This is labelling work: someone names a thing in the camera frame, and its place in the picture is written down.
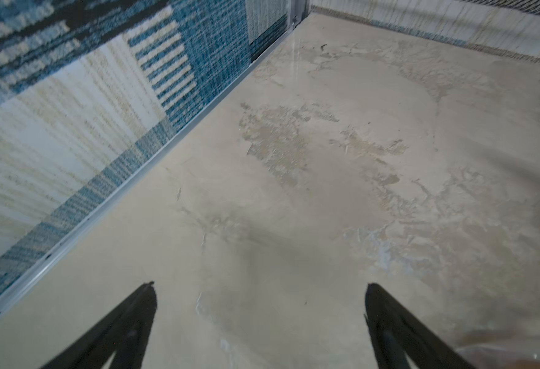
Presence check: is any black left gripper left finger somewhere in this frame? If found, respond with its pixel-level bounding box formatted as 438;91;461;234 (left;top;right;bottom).
43;281;157;368

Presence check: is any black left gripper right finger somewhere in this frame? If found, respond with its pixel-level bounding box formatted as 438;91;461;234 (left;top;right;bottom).
365;283;473;368

